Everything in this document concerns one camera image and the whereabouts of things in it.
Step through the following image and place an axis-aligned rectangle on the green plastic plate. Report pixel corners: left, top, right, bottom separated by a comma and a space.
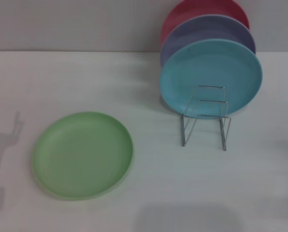
32, 111, 134, 201

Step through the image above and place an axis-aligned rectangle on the blue plastic plate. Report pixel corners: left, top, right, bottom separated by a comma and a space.
159, 40, 264, 120

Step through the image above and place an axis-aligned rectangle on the purple plastic plate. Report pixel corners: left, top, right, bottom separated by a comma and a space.
159, 14, 257, 69

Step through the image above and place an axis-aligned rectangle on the red plastic plate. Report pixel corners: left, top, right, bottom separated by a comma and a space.
160, 0, 250, 47

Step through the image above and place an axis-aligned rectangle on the chrome wire plate rack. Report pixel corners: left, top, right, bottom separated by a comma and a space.
181, 85, 232, 152

